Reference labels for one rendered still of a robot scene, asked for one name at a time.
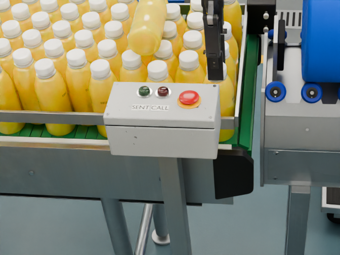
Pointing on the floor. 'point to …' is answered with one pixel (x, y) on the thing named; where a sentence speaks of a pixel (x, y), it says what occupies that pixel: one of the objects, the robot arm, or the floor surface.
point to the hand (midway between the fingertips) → (216, 58)
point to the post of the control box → (175, 204)
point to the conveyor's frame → (119, 179)
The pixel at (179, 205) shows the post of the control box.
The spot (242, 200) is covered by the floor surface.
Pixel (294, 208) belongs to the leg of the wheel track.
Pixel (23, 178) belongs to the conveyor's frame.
